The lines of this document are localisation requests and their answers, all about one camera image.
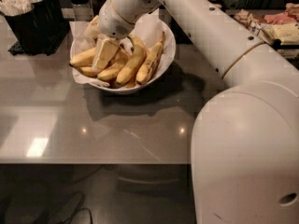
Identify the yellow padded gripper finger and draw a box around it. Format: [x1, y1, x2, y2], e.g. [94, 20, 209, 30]
[93, 38, 120, 71]
[93, 36, 103, 60]

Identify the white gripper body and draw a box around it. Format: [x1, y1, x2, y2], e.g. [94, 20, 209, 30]
[83, 0, 136, 41]

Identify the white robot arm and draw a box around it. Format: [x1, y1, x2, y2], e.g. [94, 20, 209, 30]
[99, 0, 299, 224]

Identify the middle long yellow banana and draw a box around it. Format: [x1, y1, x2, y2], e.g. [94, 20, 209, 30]
[116, 35, 147, 85]

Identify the right spotted yellow banana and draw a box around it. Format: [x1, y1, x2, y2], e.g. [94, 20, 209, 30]
[135, 33, 165, 85]

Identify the white bowl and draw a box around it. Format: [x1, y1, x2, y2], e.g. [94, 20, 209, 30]
[69, 10, 177, 95]

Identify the black lid salt shaker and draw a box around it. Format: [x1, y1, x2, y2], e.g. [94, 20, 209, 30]
[70, 0, 92, 21]

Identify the black cutlery holder rear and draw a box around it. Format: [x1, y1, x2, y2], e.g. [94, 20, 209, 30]
[34, 0, 64, 35]

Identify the black cutlery holder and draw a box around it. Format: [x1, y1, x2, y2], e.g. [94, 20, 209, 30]
[4, 7, 47, 54]
[34, 0, 64, 35]

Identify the black rubber mat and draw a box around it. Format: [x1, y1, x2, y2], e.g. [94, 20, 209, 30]
[7, 20, 70, 56]

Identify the black cutlery holder front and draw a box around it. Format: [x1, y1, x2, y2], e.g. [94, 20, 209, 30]
[4, 7, 47, 54]

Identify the white plastic cutlery bunch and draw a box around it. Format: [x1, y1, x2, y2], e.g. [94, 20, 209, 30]
[0, 0, 42, 17]

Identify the black floor cable left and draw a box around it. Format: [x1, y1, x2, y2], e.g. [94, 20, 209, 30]
[31, 189, 94, 224]

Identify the black wire condiment rack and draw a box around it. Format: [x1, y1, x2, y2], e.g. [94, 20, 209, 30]
[265, 40, 299, 61]

